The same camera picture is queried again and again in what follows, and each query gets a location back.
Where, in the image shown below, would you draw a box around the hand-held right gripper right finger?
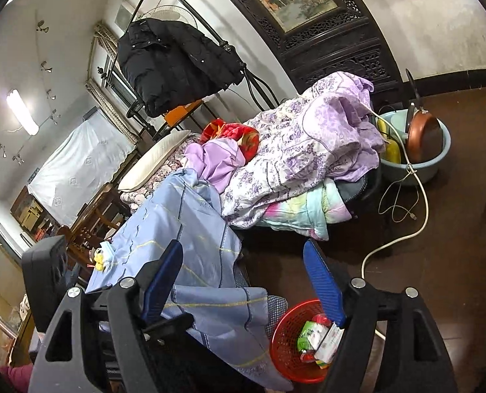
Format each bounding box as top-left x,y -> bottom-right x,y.
303,238 -> 458,393

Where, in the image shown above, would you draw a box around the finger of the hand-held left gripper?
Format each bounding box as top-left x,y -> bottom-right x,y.
142,314 -> 195,340

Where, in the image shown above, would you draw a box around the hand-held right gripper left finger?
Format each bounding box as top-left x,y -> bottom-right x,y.
29,239 -> 184,393

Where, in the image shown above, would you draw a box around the green snack packet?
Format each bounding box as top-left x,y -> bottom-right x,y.
296,320 -> 322,353

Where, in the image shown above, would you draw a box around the red plastic basket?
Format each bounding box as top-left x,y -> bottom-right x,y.
270,299 -> 347,384

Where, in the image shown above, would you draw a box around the person's left forearm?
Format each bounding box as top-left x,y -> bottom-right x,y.
0,364 -> 36,393

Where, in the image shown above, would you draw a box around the wooden cabinet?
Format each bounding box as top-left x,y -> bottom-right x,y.
0,274 -> 36,366

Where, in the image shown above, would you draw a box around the wooden shelf with boxes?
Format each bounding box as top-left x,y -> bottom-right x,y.
10,186 -> 60,239

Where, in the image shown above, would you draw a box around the pastel tie-dye quilt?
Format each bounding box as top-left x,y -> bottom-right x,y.
243,178 -> 353,242

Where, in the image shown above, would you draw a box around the blue plaid bedsheet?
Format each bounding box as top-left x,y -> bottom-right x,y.
85,168 -> 293,392

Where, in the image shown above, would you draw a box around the wooden chair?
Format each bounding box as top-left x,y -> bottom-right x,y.
68,183 -> 134,251

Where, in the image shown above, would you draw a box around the dark floral quilt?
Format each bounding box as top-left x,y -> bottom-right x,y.
120,149 -> 195,214

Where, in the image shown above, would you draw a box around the white cloth cover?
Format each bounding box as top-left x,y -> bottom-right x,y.
27,115 -> 138,228

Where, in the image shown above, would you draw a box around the cream pillow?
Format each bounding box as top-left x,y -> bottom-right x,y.
118,130 -> 193,192

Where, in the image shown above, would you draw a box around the purple garment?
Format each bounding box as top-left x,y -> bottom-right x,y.
184,137 -> 246,196

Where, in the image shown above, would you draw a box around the white purple floral quilt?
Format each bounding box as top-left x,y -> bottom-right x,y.
220,71 -> 388,231

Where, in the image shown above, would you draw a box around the yellow bottle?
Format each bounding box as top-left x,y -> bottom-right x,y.
376,115 -> 402,164

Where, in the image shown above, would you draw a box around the light blue plastic basin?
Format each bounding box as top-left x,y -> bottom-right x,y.
375,108 -> 452,186

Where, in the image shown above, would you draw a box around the fluorescent ceiling lamp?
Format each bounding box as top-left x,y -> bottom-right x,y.
6,89 -> 41,137

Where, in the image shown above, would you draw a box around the orange flat box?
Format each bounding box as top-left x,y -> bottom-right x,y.
164,104 -> 203,126

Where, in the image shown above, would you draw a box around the copper frying pan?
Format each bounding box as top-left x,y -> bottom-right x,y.
404,69 -> 443,164

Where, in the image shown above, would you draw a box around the ceiling spot lights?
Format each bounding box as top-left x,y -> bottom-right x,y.
0,20 -> 61,165

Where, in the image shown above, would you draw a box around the striped curtain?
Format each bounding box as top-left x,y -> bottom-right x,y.
84,22 -> 140,140

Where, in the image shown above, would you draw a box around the black padded jacket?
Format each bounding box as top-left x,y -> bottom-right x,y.
117,18 -> 246,118

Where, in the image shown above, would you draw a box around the carved wooden framed painting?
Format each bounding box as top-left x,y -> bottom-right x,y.
199,0 -> 404,91

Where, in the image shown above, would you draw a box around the standing fan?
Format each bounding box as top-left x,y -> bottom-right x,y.
134,5 -> 183,24

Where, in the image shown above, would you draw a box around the white power cable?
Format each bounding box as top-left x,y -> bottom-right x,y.
361,106 -> 431,338

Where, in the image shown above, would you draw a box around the black metal bed frame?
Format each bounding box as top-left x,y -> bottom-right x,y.
88,0 -> 293,140

